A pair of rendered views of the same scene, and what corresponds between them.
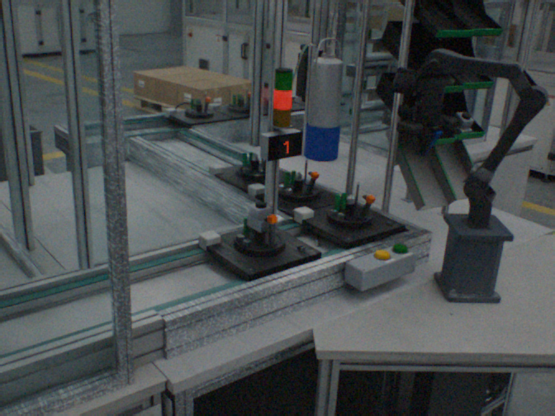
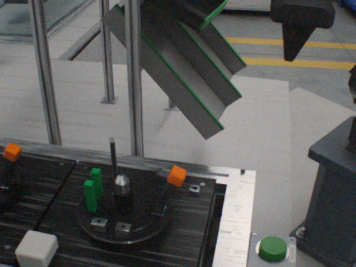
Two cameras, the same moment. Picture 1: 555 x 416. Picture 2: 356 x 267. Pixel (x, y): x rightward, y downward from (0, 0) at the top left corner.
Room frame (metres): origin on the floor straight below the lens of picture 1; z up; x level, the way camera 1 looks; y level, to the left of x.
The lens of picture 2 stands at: (1.34, 0.03, 1.43)
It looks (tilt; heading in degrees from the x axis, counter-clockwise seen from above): 33 degrees down; 320
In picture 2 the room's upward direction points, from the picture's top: 1 degrees clockwise
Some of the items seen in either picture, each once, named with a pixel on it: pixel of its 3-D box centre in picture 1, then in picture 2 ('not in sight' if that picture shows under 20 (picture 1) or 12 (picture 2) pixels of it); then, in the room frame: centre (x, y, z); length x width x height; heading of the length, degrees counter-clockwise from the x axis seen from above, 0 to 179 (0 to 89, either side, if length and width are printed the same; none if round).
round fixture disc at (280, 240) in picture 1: (259, 242); not in sight; (1.54, 0.04, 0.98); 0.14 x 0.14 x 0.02
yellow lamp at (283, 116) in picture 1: (282, 116); not in sight; (1.72, 0.00, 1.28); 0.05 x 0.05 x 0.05
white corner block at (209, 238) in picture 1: (209, 241); not in sight; (1.55, 0.18, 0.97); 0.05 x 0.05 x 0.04; 39
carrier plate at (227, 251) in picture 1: (259, 248); not in sight; (1.54, 0.04, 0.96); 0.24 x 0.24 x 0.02; 39
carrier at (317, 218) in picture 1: (350, 206); (123, 196); (1.75, -0.22, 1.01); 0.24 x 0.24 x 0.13; 39
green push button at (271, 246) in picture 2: (400, 250); (272, 250); (1.57, -0.34, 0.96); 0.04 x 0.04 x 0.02
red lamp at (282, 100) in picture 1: (282, 98); not in sight; (1.72, 0.00, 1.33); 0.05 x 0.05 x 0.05
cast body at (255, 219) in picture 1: (258, 214); not in sight; (1.55, 0.05, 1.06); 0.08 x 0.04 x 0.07; 39
